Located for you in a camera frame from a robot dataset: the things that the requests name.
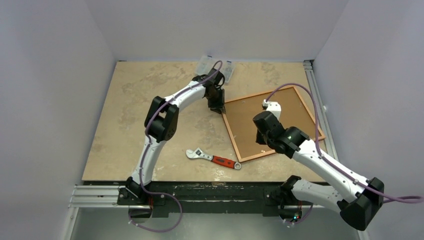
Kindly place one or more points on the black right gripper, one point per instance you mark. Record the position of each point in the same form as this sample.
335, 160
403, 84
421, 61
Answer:
261, 137

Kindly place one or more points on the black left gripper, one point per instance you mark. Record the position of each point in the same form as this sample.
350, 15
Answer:
218, 107

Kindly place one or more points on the red wooden photo frame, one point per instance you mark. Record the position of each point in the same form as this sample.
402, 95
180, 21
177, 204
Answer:
239, 114

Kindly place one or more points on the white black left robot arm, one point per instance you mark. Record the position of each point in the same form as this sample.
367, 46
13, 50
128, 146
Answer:
161, 124

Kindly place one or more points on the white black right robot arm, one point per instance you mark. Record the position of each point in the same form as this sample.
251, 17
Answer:
351, 195

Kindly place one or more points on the clear plastic organizer box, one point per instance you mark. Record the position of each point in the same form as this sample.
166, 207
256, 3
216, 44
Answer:
206, 63

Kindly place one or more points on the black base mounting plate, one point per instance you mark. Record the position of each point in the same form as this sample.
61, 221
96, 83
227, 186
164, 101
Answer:
282, 211

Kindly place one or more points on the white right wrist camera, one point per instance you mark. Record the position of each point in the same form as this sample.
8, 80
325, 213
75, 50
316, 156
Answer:
273, 107

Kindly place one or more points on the red handled adjustable wrench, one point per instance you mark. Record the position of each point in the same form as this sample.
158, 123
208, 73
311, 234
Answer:
222, 161

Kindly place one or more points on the aluminium right side rail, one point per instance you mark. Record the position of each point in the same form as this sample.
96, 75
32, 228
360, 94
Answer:
323, 121

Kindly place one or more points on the aluminium rail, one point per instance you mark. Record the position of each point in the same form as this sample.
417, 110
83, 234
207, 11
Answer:
323, 121
99, 197

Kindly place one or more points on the aluminium front rail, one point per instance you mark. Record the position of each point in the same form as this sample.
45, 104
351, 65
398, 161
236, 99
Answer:
99, 197

